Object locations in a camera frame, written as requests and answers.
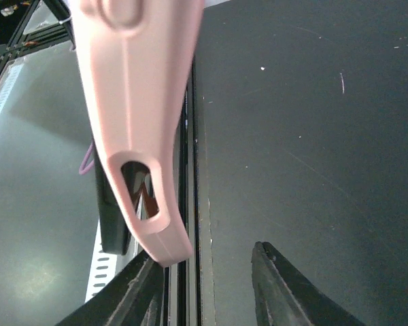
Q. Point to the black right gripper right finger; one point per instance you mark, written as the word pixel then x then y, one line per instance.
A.
pixel 284 296

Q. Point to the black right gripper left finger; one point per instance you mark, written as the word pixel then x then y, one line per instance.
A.
pixel 133 297

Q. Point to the phone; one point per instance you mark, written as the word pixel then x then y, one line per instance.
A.
pixel 135 59

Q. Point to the white slotted cable duct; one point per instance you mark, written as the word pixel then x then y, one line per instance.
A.
pixel 105 266

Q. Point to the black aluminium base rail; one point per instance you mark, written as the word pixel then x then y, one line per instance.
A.
pixel 184 298

